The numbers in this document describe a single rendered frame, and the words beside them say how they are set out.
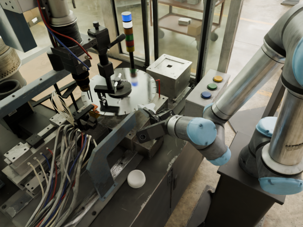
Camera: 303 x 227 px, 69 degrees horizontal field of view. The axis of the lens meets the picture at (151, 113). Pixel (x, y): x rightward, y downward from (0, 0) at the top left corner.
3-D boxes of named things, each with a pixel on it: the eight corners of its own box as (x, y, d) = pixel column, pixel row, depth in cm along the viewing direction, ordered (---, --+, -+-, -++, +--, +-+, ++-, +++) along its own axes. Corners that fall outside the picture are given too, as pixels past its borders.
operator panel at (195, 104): (206, 91, 124) (210, 68, 114) (225, 97, 120) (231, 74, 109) (183, 122, 108) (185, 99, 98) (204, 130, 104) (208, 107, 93)
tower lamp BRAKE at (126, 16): (126, 17, 108) (125, 11, 106) (133, 19, 106) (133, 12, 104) (120, 20, 105) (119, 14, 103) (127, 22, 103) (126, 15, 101)
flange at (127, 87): (132, 95, 93) (131, 90, 91) (106, 98, 92) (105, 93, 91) (130, 79, 101) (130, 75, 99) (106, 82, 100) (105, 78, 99)
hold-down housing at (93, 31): (108, 69, 85) (97, 17, 71) (116, 74, 83) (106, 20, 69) (97, 76, 83) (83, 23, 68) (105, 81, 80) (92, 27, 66)
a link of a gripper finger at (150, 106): (147, 100, 90) (161, 113, 86) (135, 106, 88) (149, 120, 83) (147, 94, 88) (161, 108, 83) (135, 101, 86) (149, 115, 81)
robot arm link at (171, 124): (178, 143, 70) (170, 120, 67) (170, 141, 74) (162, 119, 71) (195, 132, 73) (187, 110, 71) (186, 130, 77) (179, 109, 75)
